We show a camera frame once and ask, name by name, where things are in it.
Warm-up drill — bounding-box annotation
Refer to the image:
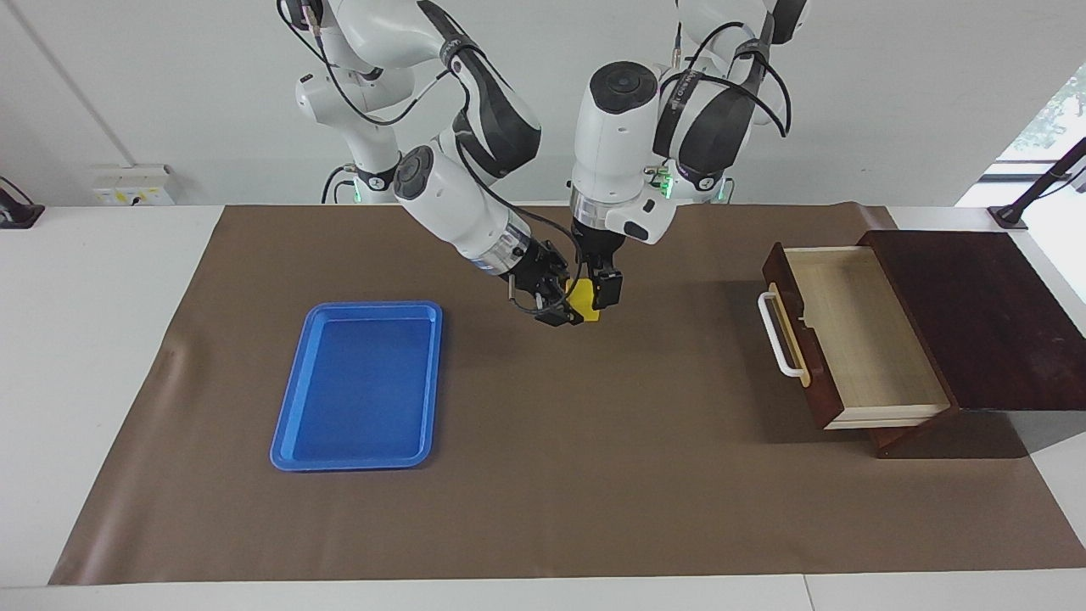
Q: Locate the yellow cube block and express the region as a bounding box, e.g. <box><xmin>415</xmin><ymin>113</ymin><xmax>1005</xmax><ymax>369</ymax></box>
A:
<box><xmin>566</xmin><ymin>280</ymin><xmax>602</xmax><ymax>324</ymax></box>

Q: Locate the blue plastic tray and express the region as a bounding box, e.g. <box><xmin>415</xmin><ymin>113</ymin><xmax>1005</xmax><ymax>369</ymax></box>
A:
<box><xmin>270</xmin><ymin>300</ymin><xmax>444</xmax><ymax>473</ymax></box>

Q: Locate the bright window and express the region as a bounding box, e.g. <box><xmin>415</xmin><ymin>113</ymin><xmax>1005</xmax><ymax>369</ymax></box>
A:
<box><xmin>954</xmin><ymin>64</ymin><xmax>1086</xmax><ymax>209</ymax></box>

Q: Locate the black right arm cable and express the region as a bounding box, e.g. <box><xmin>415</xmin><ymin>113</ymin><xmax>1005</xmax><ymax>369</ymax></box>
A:
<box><xmin>278</xmin><ymin>0</ymin><xmax>588</xmax><ymax>317</ymax></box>

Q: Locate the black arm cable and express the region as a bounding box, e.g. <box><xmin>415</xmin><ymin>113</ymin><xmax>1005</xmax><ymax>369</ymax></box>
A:
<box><xmin>662</xmin><ymin>21</ymin><xmax>795</xmax><ymax>138</ymax></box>
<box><xmin>278</xmin><ymin>0</ymin><xmax>588</xmax><ymax>317</ymax></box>

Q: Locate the brown table mat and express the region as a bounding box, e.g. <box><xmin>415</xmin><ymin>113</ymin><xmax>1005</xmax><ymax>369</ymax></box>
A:
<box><xmin>48</xmin><ymin>202</ymin><xmax>1086</xmax><ymax>586</ymax></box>

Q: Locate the white wall power strip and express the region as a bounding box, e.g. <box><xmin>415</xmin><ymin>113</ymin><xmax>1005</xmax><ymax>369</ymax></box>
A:
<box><xmin>93</xmin><ymin>165</ymin><xmax>176</xmax><ymax>207</ymax></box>

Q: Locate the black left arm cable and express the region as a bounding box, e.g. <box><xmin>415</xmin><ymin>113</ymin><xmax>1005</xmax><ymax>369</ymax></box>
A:
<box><xmin>662</xmin><ymin>21</ymin><xmax>795</xmax><ymax>138</ymax></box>

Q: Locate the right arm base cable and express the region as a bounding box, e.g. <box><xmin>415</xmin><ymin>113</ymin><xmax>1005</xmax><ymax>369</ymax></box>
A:
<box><xmin>321</xmin><ymin>164</ymin><xmax>359</xmax><ymax>205</ymax></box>

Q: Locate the wooden drawer with white handle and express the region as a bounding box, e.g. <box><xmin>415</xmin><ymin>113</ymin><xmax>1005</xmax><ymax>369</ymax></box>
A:
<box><xmin>758</xmin><ymin>242</ymin><xmax>951</xmax><ymax>430</ymax></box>

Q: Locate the dark wooden drawer cabinet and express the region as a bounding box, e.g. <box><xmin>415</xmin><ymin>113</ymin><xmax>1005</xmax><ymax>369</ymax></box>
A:
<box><xmin>857</xmin><ymin>229</ymin><xmax>1086</xmax><ymax>460</ymax></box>

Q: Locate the small black clamp mount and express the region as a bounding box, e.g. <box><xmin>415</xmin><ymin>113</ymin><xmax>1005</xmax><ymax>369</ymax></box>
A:
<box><xmin>0</xmin><ymin>176</ymin><xmax>45</xmax><ymax>230</ymax></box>

